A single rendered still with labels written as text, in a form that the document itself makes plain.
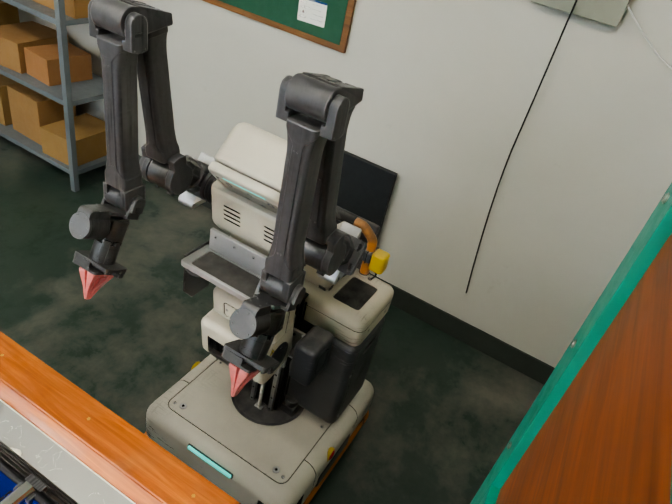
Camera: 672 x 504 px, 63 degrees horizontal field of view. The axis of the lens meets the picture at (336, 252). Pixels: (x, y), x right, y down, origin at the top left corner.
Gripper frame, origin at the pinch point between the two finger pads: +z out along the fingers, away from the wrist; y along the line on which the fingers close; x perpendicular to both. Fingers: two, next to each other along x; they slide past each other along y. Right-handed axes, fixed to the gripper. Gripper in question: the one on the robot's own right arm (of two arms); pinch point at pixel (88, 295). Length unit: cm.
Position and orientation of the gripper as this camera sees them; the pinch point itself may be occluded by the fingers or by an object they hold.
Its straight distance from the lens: 138.0
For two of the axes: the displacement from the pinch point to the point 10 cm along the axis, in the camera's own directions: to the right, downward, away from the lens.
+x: 3.4, -0.1, 9.4
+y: 8.5, 4.2, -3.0
